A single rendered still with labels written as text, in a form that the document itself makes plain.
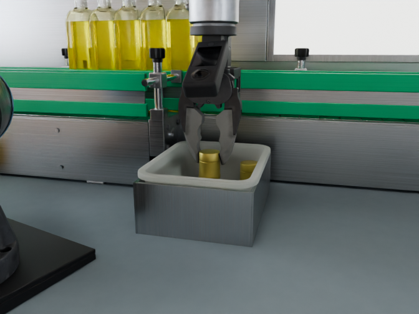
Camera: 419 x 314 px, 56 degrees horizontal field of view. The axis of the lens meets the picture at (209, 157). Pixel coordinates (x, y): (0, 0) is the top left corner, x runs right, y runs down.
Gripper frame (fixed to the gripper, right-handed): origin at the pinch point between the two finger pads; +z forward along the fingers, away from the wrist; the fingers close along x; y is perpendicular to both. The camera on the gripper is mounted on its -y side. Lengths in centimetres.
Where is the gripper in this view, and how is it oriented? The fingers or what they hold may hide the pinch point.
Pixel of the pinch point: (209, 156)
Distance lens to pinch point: 63.6
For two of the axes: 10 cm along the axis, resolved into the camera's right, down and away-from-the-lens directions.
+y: 2.5, -2.5, 9.3
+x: -9.7, -0.7, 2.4
